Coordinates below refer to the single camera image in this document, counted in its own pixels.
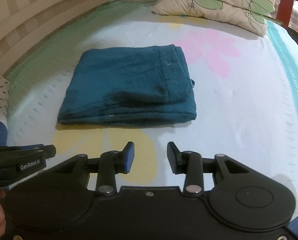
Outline teal pants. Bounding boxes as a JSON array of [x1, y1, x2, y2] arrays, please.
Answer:
[[58, 44, 197, 127]]

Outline floral patterned bed sheet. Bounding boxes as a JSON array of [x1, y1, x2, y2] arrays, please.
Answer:
[[7, 0, 298, 213]]

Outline cream pillow with green leaves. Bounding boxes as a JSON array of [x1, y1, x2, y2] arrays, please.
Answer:
[[153, 0, 276, 36]]

